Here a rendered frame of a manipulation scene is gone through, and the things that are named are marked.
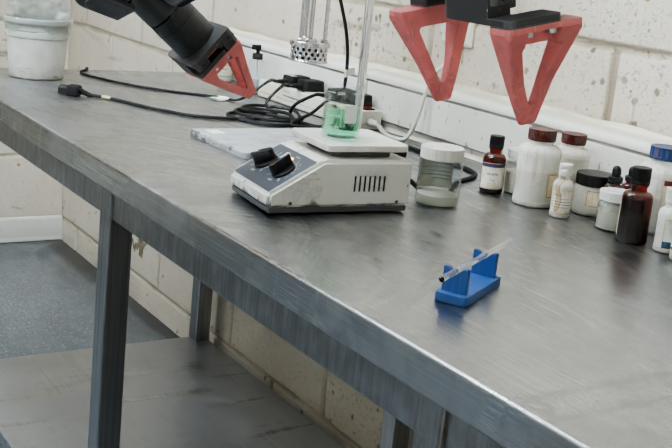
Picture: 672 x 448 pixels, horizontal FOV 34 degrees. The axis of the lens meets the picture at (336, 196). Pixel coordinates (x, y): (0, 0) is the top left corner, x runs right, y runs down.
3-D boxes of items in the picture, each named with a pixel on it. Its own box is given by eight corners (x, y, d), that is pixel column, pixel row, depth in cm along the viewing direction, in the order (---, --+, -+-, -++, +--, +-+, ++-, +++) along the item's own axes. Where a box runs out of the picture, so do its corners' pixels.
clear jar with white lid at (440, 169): (462, 210, 146) (470, 152, 144) (419, 207, 145) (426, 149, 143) (452, 200, 151) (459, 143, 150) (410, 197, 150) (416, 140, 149)
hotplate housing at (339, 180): (266, 216, 132) (272, 152, 130) (228, 191, 143) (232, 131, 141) (423, 213, 142) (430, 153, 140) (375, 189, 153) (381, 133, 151)
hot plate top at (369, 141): (327, 152, 134) (328, 145, 134) (288, 133, 144) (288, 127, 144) (411, 153, 139) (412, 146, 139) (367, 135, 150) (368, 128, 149)
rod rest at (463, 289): (465, 308, 104) (470, 272, 104) (433, 300, 106) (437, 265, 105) (500, 285, 113) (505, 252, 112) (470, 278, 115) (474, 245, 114)
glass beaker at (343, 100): (368, 142, 141) (374, 80, 139) (344, 146, 136) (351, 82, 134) (330, 134, 144) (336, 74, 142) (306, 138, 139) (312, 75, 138)
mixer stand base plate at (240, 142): (243, 159, 165) (244, 152, 164) (187, 133, 181) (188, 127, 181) (402, 155, 181) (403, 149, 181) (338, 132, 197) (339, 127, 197)
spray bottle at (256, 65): (250, 94, 236) (254, 45, 233) (243, 91, 239) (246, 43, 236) (266, 94, 238) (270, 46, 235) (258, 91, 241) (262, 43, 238)
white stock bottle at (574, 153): (575, 206, 155) (586, 138, 153) (539, 198, 158) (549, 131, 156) (589, 201, 160) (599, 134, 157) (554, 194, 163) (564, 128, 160)
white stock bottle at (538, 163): (516, 207, 151) (527, 130, 148) (507, 197, 157) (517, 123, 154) (558, 210, 151) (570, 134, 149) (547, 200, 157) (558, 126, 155)
